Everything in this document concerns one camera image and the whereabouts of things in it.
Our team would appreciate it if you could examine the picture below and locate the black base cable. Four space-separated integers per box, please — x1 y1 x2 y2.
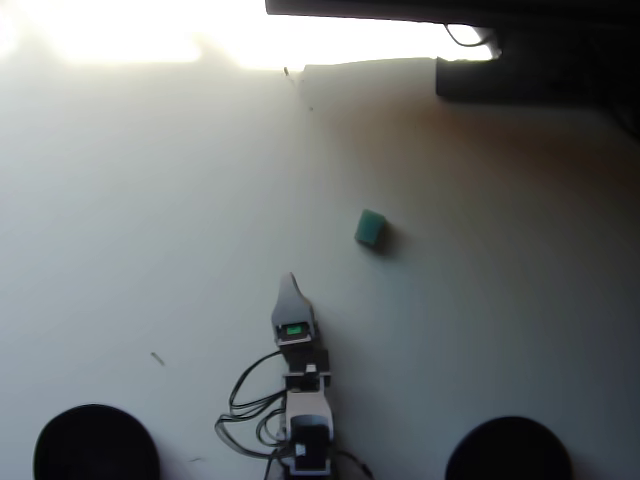
214 407 289 464

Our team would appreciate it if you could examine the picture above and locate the black box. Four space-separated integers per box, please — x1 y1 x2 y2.
434 24 640 105

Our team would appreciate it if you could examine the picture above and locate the blue cube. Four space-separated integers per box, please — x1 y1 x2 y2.
353 208 389 248

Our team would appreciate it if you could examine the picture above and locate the thin cable beside base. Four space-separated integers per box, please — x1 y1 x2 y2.
333 449 375 480

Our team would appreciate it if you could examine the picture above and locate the black round bowl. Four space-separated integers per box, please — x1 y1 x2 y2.
444 415 574 480
33 403 162 480

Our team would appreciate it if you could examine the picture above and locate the thin black cable loop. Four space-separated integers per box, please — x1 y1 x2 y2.
443 21 497 49

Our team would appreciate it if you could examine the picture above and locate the black looped motor cable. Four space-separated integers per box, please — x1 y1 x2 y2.
228 349 289 417

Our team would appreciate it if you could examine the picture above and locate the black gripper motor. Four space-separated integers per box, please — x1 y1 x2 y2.
271 272 320 349

